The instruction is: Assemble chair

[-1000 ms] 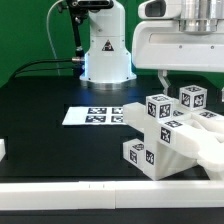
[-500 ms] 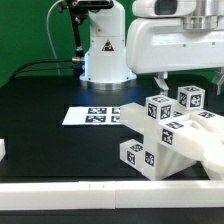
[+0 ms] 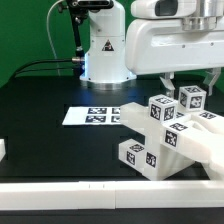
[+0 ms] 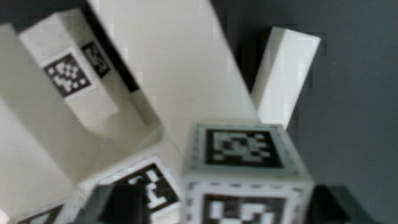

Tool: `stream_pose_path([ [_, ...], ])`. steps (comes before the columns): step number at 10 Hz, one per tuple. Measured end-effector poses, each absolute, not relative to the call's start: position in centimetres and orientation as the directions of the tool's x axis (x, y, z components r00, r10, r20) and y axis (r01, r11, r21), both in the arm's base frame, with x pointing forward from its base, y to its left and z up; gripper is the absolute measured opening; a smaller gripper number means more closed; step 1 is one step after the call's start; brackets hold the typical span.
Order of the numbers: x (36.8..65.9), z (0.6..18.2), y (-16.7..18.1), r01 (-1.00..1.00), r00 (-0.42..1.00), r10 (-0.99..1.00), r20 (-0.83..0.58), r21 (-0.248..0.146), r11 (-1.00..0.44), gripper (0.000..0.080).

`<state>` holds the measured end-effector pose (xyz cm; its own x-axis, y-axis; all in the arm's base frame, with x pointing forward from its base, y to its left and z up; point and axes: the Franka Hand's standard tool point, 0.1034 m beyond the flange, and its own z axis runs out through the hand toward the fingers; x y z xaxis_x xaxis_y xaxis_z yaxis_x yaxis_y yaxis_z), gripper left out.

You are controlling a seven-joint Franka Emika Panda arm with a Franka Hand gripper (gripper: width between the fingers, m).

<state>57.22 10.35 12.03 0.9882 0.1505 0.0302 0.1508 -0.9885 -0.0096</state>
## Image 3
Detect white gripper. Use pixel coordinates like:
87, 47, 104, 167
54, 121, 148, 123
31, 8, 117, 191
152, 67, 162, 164
125, 0, 224, 98

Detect small white cube block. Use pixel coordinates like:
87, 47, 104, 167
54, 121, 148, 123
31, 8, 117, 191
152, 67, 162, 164
178, 85, 206, 112

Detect white chair back frame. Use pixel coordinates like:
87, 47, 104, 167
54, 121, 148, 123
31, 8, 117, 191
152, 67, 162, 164
120, 103, 224, 173

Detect white chair seat block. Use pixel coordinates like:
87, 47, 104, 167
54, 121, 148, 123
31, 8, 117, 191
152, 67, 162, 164
142, 135, 195, 181

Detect white right fence bar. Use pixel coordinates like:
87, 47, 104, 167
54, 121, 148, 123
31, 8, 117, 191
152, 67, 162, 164
202, 160, 224, 181

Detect white fence bar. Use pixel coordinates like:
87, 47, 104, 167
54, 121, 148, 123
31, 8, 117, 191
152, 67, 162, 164
202, 160, 224, 181
0, 181, 224, 211

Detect flat white tagged plate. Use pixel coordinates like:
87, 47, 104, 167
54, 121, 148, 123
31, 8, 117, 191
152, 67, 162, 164
62, 107, 120, 125

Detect white front fence bar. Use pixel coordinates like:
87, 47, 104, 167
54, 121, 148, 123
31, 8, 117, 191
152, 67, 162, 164
0, 181, 224, 211

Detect white fence piece left edge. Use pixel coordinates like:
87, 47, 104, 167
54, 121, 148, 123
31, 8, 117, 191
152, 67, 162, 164
0, 139, 6, 162

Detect black cables at base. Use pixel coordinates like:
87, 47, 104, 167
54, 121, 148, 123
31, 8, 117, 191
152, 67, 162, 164
9, 56, 84, 80

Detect white cable behind robot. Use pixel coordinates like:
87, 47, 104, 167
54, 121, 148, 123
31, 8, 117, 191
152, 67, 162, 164
46, 0, 64, 77

